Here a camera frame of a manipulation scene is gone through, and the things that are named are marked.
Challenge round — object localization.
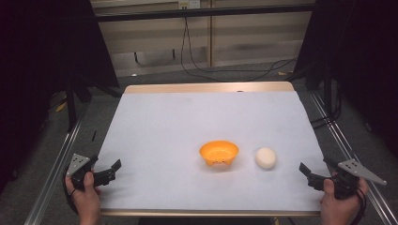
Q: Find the orange plastic bowl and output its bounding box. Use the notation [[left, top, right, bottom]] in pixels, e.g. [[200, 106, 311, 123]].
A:
[[198, 140, 240, 167]]

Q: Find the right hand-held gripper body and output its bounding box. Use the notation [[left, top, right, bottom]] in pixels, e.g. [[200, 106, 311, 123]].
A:
[[307, 158, 388, 201]]

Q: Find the black hanging cable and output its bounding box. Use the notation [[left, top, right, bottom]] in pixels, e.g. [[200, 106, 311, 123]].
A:
[[179, 17, 299, 83]]

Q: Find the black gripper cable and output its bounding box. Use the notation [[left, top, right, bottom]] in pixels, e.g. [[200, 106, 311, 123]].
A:
[[62, 174, 79, 216], [349, 187, 368, 225]]

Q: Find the person's right hand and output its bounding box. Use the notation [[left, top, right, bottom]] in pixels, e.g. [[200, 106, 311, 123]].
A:
[[319, 177, 371, 225]]

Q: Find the black horizontal bar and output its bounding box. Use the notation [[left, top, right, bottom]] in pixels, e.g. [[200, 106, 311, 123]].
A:
[[94, 3, 317, 23]]

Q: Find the black curtain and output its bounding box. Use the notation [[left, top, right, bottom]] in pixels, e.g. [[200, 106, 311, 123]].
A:
[[294, 0, 398, 158], [0, 0, 120, 195]]

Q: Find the black metal stand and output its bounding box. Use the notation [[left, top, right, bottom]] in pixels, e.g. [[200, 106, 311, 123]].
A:
[[285, 62, 342, 129], [64, 73, 125, 133]]

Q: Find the white wall socket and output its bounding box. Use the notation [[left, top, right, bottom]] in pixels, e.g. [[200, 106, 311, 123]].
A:
[[177, 0, 201, 10]]

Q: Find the metal floor rail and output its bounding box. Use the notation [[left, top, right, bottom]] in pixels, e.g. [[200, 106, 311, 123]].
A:
[[310, 91, 398, 225], [23, 102, 90, 225]]

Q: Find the person's left hand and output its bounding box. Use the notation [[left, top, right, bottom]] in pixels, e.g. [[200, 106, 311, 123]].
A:
[[64, 171, 103, 225]]

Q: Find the white table mat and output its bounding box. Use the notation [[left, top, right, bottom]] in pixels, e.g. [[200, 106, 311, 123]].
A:
[[97, 90, 331, 213]]

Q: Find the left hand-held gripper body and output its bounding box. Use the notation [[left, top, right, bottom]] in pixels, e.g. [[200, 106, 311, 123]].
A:
[[66, 152, 117, 191]]

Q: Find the white round ball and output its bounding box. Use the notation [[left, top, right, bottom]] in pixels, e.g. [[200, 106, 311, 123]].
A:
[[254, 146, 278, 171]]

